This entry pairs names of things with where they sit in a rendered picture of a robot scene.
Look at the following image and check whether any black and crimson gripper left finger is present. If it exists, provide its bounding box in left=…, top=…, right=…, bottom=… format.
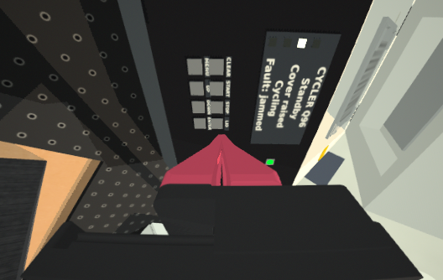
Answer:
left=160, top=134, right=222, bottom=187

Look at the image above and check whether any cream benchtop instrument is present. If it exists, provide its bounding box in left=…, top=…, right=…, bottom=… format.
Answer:
left=117, top=0, right=443, bottom=240

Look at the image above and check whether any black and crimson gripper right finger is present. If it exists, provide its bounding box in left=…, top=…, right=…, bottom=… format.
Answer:
left=221, top=134, right=282, bottom=186

